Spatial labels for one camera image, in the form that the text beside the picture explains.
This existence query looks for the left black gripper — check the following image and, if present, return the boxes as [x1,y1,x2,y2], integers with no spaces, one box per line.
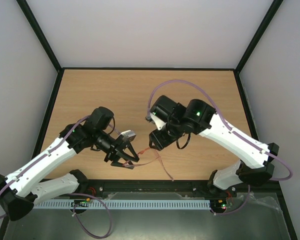
[94,129,140,169]

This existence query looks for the red thin frame sunglasses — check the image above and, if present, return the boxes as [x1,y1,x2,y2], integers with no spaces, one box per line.
[122,147,175,182]

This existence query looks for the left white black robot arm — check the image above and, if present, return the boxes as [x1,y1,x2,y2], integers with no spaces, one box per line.
[0,106,139,221]

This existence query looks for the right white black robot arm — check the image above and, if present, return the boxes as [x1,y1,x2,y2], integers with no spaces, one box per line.
[146,95,279,196]

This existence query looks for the left circuit board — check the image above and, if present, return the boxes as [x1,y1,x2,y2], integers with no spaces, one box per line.
[70,198,94,208]

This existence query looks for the circuit board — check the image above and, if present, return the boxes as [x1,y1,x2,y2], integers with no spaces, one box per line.
[210,197,234,210]
[70,198,94,208]

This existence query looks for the right circuit board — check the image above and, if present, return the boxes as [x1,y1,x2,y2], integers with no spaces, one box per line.
[210,197,234,210]

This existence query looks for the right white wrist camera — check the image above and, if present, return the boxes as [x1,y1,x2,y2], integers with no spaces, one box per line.
[145,113,166,131]

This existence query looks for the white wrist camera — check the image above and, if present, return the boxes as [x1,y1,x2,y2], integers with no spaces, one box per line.
[145,113,166,131]
[120,130,136,142]

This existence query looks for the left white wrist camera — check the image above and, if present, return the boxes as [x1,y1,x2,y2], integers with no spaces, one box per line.
[120,130,136,142]

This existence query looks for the black aluminium frame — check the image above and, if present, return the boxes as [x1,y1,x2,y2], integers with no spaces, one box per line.
[0,0,299,240]

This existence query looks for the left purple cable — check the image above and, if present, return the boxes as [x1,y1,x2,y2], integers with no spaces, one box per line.
[0,115,122,238]

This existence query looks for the purple cable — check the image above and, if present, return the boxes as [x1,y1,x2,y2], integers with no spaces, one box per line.
[146,79,293,216]
[0,115,122,238]

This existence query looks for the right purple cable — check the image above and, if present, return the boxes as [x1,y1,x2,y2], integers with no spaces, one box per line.
[146,79,293,216]

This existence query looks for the light blue slotted cable duct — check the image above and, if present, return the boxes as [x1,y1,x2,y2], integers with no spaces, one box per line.
[34,199,211,210]

